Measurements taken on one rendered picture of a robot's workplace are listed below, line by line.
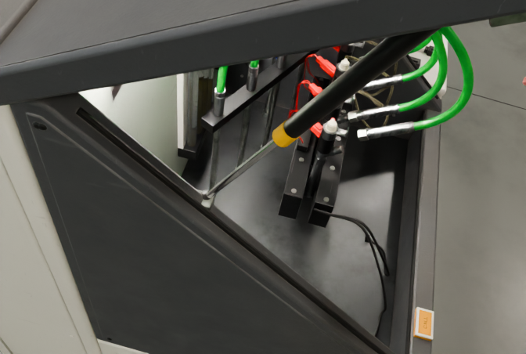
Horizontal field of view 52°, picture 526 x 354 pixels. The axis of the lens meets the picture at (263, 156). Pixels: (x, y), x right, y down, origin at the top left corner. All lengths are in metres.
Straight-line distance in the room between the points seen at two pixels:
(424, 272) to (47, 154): 0.72
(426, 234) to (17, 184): 0.75
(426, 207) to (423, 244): 0.09
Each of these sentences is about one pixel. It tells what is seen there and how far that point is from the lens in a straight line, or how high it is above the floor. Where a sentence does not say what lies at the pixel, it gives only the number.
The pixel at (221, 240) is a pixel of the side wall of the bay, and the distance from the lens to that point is 0.62.
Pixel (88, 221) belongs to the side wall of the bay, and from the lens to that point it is 0.67.
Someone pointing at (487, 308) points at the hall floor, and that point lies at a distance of 2.25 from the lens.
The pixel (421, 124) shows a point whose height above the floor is 1.21.
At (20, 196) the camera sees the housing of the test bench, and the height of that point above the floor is 1.27.
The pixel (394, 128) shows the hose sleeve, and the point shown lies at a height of 1.18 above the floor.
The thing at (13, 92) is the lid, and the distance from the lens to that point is 0.49.
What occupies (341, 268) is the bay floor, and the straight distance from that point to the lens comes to 1.15.
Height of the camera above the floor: 1.83
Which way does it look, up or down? 52 degrees down
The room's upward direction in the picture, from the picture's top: 11 degrees clockwise
